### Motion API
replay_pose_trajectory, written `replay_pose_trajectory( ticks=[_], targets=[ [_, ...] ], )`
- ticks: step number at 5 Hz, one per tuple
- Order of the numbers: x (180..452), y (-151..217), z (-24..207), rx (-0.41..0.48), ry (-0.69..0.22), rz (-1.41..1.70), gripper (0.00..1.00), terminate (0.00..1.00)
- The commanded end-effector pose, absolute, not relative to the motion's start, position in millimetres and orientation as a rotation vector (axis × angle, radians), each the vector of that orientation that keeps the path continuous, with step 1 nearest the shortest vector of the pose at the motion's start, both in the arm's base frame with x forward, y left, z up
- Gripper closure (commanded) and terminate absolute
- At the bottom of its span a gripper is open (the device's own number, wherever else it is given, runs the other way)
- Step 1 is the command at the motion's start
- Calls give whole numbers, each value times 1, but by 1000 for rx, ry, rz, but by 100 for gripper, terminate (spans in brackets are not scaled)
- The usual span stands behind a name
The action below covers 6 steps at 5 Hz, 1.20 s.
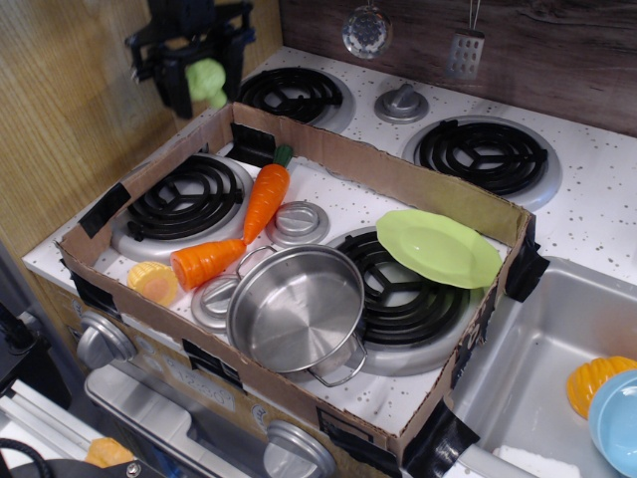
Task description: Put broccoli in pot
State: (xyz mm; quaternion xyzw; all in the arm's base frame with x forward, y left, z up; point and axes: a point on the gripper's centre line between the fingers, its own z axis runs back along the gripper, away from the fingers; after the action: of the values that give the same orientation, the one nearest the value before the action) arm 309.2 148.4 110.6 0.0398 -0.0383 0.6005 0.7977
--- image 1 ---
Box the hanging silver strainer ladle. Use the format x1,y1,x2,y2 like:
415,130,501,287
341,1,393,60

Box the silver oven knob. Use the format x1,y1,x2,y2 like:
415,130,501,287
77,311,137,370
263,420,336,478

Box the yellow toy corn piece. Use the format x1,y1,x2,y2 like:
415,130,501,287
127,261,178,306

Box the stainless steel sink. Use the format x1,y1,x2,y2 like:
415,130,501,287
448,258,636,477

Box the green toy broccoli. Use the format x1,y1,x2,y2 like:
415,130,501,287
185,59,228,109

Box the stainless steel pot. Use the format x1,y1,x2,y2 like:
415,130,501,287
226,244,367,387

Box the orange toy pumpkin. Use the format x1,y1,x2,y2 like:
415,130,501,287
565,356,636,419

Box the whole orange toy carrot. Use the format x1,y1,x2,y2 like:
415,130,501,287
243,144,293,245

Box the back left black burner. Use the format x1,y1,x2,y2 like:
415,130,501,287
237,67,355,133

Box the front right black burner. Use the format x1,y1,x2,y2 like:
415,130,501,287
328,227,484,376

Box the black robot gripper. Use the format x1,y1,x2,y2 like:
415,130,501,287
125,1,255,119

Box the silver oven door handle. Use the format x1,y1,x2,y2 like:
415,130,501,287
85,365,245,477

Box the green plastic plate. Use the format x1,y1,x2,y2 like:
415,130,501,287
376,209,503,289

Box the silver oven knob left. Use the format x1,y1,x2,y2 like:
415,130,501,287
77,311,137,370

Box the black burner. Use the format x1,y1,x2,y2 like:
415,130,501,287
401,116,562,211
328,227,484,376
237,67,355,133
111,153,253,265

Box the back right black burner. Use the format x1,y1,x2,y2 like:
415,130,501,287
401,116,562,211

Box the orange toy at bottom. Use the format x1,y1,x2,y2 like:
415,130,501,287
85,437,135,468

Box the silver back stove knob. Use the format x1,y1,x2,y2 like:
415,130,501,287
374,84,429,124

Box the white sponge in sink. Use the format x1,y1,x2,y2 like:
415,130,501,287
493,445,582,478

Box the hanging silver spatula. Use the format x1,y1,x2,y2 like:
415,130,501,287
445,0,486,81

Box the silver stove knob lower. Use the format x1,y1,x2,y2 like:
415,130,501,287
190,274,240,334

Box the cardboard fence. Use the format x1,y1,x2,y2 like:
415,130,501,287
59,103,540,466

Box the light blue bowl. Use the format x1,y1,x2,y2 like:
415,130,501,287
588,369,636,477

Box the silver oven knob right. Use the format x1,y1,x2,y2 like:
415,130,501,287
263,420,336,478

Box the silver stove knob upper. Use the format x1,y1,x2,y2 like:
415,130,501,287
266,201,330,248

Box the silver stove knob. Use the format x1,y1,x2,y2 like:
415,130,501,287
266,201,330,248
190,274,240,334
374,84,429,124

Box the orange toy carrot piece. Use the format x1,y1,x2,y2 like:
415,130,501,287
169,239,247,291

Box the front left black burner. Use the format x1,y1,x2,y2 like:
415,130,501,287
111,153,253,265

